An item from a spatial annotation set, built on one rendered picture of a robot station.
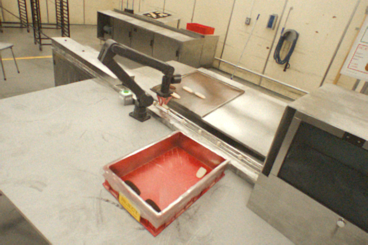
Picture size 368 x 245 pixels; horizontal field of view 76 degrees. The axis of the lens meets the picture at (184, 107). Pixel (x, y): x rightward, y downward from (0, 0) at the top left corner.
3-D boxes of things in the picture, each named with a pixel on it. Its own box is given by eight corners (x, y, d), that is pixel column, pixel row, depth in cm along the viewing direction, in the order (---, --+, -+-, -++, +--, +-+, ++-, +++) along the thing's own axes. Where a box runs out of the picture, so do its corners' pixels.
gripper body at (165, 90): (173, 94, 156) (174, 84, 153) (161, 97, 149) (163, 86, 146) (166, 91, 160) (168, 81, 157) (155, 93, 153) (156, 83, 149)
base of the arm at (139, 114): (127, 115, 150) (142, 122, 145) (128, 104, 147) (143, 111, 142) (137, 111, 157) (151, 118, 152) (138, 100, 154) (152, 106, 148)
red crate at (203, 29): (185, 29, 502) (186, 22, 496) (195, 29, 528) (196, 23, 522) (204, 34, 475) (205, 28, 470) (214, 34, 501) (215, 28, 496)
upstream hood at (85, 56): (51, 44, 251) (50, 36, 247) (68, 44, 263) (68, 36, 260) (114, 87, 179) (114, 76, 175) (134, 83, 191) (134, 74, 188)
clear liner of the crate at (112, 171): (98, 184, 96) (98, 165, 92) (177, 142, 131) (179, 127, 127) (154, 241, 78) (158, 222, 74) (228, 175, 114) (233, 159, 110)
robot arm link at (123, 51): (103, 47, 123) (110, 53, 116) (107, 36, 122) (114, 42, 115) (165, 71, 153) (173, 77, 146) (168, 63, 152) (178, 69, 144)
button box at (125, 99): (117, 105, 166) (118, 91, 162) (126, 103, 172) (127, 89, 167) (124, 110, 162) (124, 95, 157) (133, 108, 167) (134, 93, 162)
